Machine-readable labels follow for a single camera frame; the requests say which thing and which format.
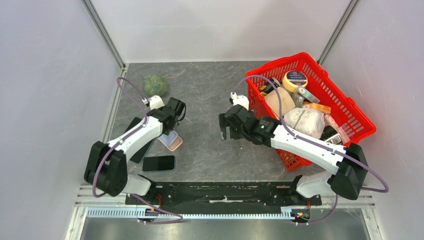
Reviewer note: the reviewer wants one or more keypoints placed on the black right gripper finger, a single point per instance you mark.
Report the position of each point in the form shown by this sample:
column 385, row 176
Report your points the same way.
column 223, row 124
column 233, row 133

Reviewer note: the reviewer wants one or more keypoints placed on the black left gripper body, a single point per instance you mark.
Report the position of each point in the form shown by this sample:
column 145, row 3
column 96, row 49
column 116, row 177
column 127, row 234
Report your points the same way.
column 176, row 123

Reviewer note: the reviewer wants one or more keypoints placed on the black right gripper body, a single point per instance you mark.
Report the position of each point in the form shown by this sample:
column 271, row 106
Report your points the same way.
column 245, row 134

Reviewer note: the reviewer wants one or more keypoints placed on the lilac phone case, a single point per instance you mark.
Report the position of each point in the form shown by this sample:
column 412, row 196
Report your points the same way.
column 168, row 139

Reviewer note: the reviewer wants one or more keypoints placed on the black smartphone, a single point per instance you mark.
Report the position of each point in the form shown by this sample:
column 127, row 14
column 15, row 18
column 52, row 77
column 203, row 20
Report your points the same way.
column 139, row 156
column 159, row 163

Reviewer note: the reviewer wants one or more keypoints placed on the red plastic basket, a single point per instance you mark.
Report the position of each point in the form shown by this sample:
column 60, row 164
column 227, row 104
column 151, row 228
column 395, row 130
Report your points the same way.
column 344, row 110

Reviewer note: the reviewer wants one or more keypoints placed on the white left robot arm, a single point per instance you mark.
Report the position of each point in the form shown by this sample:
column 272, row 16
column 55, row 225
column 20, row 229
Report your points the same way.
column 106, row 168

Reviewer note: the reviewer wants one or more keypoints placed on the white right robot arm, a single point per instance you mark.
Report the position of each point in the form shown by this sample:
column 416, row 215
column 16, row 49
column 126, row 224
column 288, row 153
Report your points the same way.
column 345, row 168

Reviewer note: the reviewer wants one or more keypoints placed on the pink phone case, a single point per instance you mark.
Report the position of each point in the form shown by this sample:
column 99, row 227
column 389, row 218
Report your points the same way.
column 172, row 146

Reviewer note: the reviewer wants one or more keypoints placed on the green felt ball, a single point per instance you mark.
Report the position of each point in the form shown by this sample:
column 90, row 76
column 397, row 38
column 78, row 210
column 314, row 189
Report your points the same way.
column 155, row 85

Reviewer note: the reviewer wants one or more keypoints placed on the black yellow tool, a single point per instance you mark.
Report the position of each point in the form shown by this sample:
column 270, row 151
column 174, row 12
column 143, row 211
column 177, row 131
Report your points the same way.
column 267, row 88

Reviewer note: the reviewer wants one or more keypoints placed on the yellow masking tape roll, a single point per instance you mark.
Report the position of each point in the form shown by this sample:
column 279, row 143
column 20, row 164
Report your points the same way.
column 294, row 79

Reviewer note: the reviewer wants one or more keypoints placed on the teal white small packet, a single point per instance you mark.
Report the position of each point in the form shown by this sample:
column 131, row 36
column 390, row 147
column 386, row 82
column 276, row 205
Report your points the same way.
column 307, row 95

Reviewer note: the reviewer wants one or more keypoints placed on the orange small box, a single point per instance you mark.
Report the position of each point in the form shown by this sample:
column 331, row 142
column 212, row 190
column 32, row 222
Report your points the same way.
column 319, row 107

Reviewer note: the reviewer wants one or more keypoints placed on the white wrapped package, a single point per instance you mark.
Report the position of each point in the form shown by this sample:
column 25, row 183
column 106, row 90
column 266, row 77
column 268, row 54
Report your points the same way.
column 310, row 122

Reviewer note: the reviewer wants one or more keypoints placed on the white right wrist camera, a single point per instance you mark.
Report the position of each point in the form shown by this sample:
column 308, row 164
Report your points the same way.
column 239, row 99

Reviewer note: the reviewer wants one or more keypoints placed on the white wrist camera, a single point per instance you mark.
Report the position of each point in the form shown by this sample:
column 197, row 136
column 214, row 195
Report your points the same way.
column 153, row 102
column 239, row 99

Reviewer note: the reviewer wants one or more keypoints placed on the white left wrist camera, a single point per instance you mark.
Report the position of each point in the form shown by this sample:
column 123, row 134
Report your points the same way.
column 153, row 102

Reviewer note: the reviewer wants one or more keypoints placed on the black mounting base plate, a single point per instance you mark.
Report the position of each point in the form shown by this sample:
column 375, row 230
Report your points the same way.
column 227, row 197

